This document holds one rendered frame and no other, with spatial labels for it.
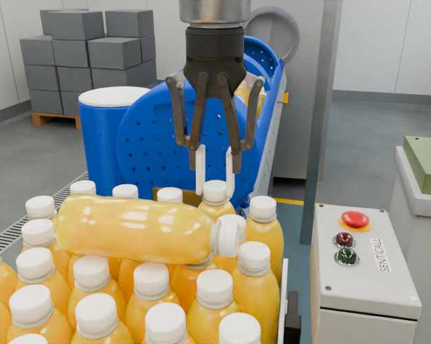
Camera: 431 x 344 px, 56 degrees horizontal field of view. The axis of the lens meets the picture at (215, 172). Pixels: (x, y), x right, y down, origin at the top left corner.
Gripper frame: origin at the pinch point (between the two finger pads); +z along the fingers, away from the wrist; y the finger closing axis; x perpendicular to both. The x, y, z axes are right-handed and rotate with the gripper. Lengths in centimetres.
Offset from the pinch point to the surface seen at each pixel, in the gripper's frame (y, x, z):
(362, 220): -20.5, 4.3, 3.4
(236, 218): -3.9, 5.5, 4.3
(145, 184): 17.5, -16.4, 11.3
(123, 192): 14.2, 1.1, 4.2
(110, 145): 51, -72, 25
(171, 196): 6.6, 0.9, 4.2
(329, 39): -25, -158, -3
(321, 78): -24, -158, 16
